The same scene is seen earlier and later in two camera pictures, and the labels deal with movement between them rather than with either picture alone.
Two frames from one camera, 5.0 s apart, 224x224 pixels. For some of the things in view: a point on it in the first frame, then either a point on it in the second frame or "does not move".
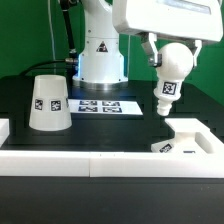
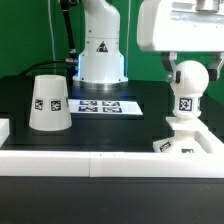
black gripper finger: [195, 49] -> [213, 70]
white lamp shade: [50, 106] does not move
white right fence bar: [208, 141] does not move
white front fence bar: [110, 164] does not move
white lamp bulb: [177, 64] -> [187, 93]
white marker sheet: [104, 107] does not move
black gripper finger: [147, 40] -> [168, 59]
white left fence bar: [4, 130] does not move
